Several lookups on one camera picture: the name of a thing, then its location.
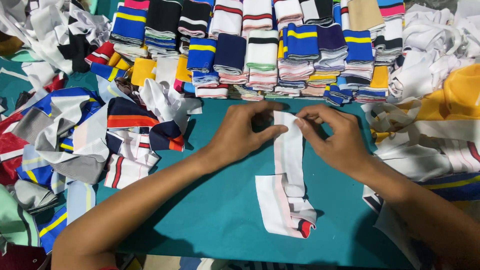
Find mint green fabric piece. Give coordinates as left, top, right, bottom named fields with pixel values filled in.
left=0, top=184, right=40, bottom=248

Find heap of white striped fabric strips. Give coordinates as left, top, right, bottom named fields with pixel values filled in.
left=361, top=3, right=480, bottom=269

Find maroon cloth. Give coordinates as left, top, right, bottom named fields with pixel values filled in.
left=0, top=244, right=50, bottom=270

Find heap of mixed coloured fabric strips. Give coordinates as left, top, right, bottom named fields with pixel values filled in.
left=0, top=69, right=203, bottom=256

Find heap of white fabric scraps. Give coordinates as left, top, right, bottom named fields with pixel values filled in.
left=0, top=0, right=113, bottom=76

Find white pink-striped rib knit strip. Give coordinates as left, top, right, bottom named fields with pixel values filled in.
left=255, top=110, right=318, bottom=239

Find stacks of folded striped rib cuffs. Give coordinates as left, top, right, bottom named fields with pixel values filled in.
left=84, top=0, right=406, bottom=106

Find person's right hand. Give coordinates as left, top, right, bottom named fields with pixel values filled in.
left=294, top=104, right=373, bottom=176

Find teal table cloth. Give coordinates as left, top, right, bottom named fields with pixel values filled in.
left=0, top=56, right=415, bottom=270

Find person's left hand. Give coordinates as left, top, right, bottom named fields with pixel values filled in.
left=209, top=100, right=289, bottom=168

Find yellow fabric piece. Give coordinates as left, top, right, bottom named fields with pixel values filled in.
left=371, top=63, right=480, bottom=145

